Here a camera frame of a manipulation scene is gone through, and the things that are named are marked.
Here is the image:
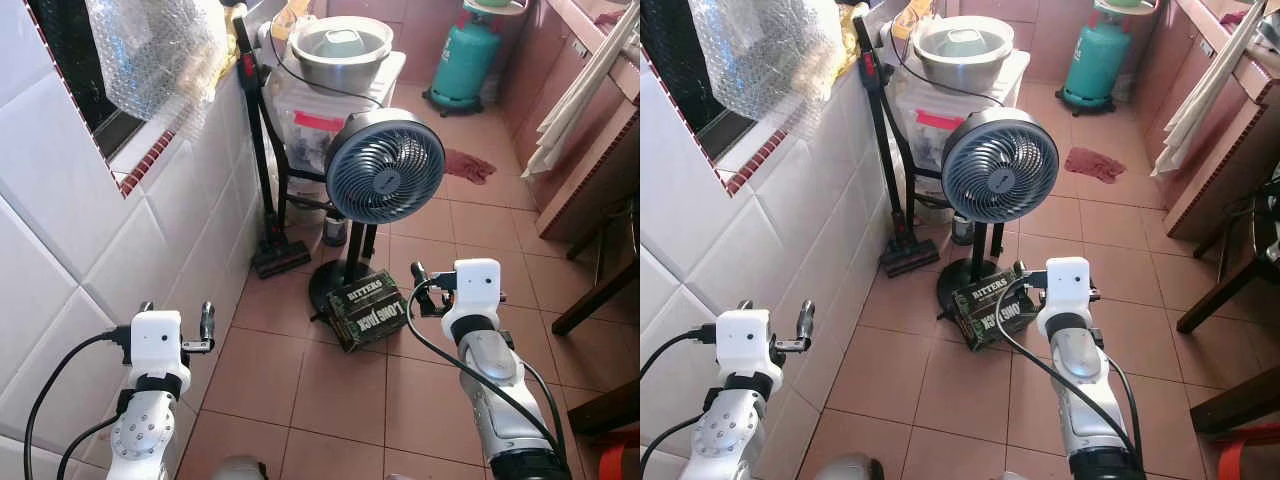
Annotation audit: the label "dark green printed carton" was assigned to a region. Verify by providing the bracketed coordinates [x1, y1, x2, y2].
[325, 270, 409, 353]
[952, 272, 1033, 352]

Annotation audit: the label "grey robot left leg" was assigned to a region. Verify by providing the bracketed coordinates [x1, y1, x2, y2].
[210, 455, 267, 480]
[812, 453, 883, 480]

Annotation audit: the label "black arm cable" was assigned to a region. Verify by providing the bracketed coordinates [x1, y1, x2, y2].
[22, 325, 136, 480]
[405, 280, 567, 461]
[993, 280, 1143, 459]
[640, 322, 719, 480]

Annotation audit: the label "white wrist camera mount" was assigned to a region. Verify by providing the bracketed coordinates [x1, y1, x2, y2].
[130, 310, 193, 377]
[442, 258, 502, 341]
[1034, 257, 1094, 341]
[715, 309, 785, 377]

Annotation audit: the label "yellow plastic bag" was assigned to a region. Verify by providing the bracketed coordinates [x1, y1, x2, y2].
[889, 4, 923, 42]
[270, 0, 313, 42]

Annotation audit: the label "red floor rag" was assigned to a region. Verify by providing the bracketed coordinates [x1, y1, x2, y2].
[443, 148, 498, 187]
[1064, 146, 1128, 186]

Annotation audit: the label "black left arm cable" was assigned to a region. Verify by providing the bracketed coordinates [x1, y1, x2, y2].
[640, 322, 719, 480]
[22, 325, 136, 480]

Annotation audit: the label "green gas cylinder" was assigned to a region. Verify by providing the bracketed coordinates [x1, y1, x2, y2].
[428, 8, 502, 117]
[1058, 8, 1132, 117]

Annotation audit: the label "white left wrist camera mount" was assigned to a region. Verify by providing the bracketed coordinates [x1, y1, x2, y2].
[130, 310, 193, 377]
[715, 309, 785, 377]

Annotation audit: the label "grey standing fan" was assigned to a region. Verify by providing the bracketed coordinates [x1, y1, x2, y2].
[308, 108, 447, 321]
[935, 108, 1061, 321]

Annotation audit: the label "dark window with tiled sill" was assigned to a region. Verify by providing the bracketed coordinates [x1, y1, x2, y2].
[640, 0, 793, 198]
[22, 0, 183, 198]

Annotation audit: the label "black stick vacuum cleaner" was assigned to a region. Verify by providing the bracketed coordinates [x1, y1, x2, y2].
[232, 5, 312, 280]
[850, 5, 927, 280]

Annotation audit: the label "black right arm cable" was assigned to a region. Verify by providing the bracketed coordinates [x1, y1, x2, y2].
[405, 280, 567, 461]
[993, 280, 1143, 459]

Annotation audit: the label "white rolled sheets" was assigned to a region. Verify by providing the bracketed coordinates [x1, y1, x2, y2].
[522, 8, 641, 180]
[1150, 0, 1268, 180]

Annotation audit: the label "clear bubble wrap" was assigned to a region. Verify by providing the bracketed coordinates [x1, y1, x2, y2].
[85, 0, 230, 122]
[688, 0, 850, 122]

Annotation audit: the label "large metal basin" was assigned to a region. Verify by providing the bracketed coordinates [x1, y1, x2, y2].
[910, 15, 1017, 94]
[288, 15, 395, 92]

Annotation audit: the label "brown wooden table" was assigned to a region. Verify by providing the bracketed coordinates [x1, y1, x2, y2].
[535, 98, 641, 337]
[1163, 95, 1280, 336]

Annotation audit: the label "red plastic stool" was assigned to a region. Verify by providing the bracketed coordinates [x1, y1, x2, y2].
[594, 430, 641, 480]
[1208, 424, 1280, 480]

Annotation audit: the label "white plastic storage box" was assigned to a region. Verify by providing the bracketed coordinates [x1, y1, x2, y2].
[264, 50, 407, 203]
[888, 50, 1032, 203]

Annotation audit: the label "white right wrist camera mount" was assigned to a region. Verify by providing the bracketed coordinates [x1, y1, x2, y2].
[442, 258, 502, 341]
[1034, 257, 1094, 341]

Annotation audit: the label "dark wooden bench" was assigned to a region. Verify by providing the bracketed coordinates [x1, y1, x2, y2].
[567, 380, 641, 439]
[1189, 364, 1280, 437]

